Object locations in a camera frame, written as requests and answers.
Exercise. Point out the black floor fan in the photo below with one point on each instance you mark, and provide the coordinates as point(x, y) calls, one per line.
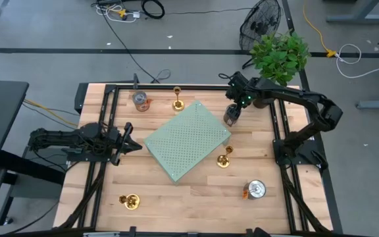
point(262, 23)

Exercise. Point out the dark candle tin silver lid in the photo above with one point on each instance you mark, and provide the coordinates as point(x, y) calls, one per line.
point(233, 116)

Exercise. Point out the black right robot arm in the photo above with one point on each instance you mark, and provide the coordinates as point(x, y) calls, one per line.
point(308, 97)

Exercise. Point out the green perforated metal shelf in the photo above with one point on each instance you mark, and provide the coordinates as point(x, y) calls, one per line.
point(186, 141)

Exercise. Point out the silver metal bracket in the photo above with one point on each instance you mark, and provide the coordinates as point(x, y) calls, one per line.
point(100, 234)

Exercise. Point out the green leafy plant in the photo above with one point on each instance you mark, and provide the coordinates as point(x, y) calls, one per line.
point(278, 59)

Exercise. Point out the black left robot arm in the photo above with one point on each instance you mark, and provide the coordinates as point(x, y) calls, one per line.
point(61, 138)

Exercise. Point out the gold candlestick holder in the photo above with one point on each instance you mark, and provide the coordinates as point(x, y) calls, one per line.
point(223, 161)
point(177, 105)
point(132, 201)

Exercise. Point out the black plant pot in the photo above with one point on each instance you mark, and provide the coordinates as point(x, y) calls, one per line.
point(262, 103)

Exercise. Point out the black aluminium table frame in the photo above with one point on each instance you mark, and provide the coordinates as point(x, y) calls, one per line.
point(192, 87)

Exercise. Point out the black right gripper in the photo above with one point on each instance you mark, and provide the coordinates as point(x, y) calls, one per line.
point(242, 89)

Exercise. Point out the orange heart-print candle tin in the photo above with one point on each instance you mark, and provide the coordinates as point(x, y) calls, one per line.
point(257, 189)
point(140, 98)

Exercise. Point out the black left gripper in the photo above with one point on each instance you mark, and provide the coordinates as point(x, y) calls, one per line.
point(117, 141)

